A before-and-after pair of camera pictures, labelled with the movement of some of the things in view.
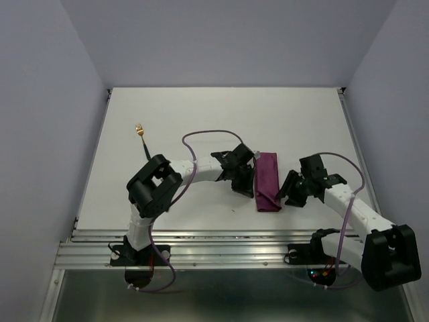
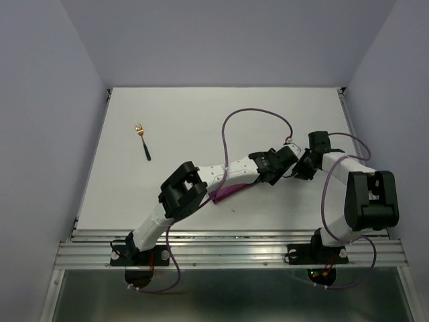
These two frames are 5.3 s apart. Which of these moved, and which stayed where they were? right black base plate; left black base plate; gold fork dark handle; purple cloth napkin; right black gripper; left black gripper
Moved: purple cloth napkin; right black gripper; left black gripper
Stayed: left black base plate; gold fork dark handle; right black base plate
